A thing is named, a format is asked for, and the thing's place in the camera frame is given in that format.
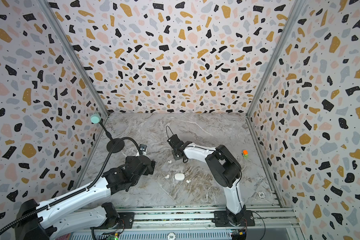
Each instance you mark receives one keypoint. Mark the aluminium corner frame post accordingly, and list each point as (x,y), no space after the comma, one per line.
(294,14)
(53,21)

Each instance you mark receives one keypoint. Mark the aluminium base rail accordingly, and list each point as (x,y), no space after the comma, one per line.
(263,222)

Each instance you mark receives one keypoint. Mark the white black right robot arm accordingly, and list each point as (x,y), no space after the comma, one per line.
(225,169)

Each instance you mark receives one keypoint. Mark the aluminium corner frame post left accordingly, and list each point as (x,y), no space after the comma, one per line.
(53,21)

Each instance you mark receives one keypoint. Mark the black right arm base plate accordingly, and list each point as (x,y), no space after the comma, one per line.
(227,219)

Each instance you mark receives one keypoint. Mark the orange green small cube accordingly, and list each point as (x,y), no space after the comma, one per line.
(245,154)

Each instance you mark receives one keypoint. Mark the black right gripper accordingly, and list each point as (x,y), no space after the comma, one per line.
(175,143)

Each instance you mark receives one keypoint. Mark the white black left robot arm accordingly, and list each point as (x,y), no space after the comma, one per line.
(56,217)

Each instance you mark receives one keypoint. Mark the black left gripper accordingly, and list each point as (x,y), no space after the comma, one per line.
(151,170)

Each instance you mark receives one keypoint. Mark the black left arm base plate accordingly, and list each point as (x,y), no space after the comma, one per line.
(121,221)

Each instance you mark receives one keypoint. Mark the aluminium corner frame post right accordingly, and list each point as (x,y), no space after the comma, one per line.
(294,14)

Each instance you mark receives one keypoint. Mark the black stand with green ball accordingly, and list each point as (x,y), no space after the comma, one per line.
(114,145)

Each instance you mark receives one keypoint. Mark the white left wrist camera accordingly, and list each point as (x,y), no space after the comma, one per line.
(142,150)

